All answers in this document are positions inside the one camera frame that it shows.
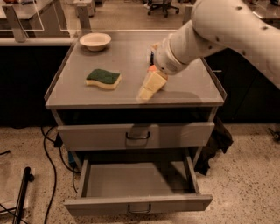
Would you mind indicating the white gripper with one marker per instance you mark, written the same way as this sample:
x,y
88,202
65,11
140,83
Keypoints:
x,y
164,62

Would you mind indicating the green and yellow sponge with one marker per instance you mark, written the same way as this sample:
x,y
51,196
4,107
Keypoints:
x,y
103,79

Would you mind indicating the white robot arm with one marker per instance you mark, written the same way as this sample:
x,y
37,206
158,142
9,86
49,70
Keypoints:
x,y
215,25

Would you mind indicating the closed upper drawer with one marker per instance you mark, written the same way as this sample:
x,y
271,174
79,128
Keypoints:
x,y
135,136

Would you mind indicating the grey drawer cabinet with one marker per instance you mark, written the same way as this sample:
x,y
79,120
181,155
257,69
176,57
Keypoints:
x,y
191,96

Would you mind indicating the open middle drawer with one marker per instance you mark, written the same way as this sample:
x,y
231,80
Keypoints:
x,y
140,185

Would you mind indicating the orange fruit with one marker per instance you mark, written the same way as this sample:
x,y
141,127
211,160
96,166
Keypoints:
x,y
157,78

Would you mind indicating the black office chair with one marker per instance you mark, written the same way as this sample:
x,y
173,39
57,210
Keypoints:
x,y
164,5

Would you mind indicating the white bowl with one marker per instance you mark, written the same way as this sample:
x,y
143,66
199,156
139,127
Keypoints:
x,y
95,42

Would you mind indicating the black cloth behind cabinet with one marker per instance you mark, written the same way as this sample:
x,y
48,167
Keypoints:
x,y
220,140

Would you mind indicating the grey background desk left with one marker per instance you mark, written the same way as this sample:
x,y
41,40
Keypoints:
x,y
42,18

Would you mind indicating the grey background desk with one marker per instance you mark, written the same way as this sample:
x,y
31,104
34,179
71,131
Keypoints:
x,y
264,9
42,18

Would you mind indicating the grey background desk right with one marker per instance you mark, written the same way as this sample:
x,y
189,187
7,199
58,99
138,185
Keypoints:
x,y
264,9

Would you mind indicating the clear acrylic barrier panel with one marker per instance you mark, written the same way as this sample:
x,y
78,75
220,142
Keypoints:
x,y
100,15

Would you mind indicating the black stand leg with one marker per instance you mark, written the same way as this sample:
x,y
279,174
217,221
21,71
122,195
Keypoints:
x,y
27,177

